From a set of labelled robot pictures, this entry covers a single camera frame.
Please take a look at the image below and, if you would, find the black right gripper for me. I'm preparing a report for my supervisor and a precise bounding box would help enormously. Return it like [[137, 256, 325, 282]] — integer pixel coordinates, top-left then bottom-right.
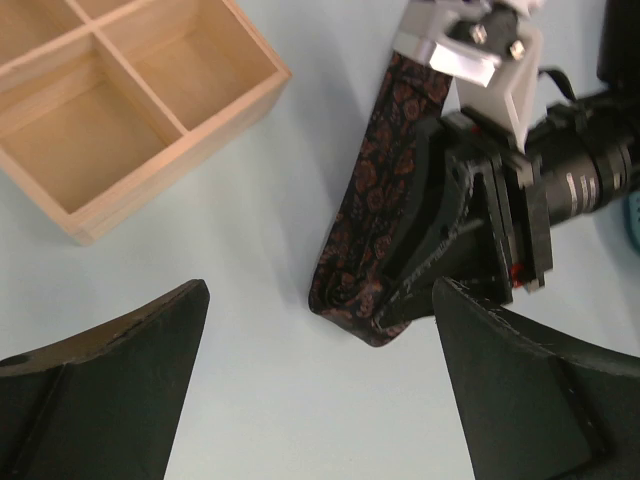
[[372, 112, 555, 331]]

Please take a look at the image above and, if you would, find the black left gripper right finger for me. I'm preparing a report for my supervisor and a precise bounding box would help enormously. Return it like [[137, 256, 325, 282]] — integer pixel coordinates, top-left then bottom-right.
[[432, 278, 639, 479]]

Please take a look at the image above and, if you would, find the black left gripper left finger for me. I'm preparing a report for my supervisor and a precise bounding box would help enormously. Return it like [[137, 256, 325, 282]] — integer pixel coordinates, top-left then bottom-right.
[[1, 280, 209, 479]]

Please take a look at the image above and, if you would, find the dark paisley tie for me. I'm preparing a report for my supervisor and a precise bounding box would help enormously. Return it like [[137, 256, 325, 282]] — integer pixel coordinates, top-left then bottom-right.
[[308, 53, 451, 347]]

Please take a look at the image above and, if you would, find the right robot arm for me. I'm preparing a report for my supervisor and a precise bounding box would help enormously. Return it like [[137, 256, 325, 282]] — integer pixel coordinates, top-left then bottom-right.
[[375, 1, 639, 328]]

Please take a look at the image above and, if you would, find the white teal plastic basket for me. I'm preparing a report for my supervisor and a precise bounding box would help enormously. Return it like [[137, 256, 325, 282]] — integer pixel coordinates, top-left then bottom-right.
[[623, 191, 640, 253]]

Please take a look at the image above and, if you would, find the wooden compartment box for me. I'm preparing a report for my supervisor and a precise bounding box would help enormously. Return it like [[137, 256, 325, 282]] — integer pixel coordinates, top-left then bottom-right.
[[1, 0, 291, 245]]

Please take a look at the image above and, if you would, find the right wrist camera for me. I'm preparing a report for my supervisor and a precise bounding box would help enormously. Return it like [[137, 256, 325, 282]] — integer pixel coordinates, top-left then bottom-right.
[[393, 0, 544, 150]]

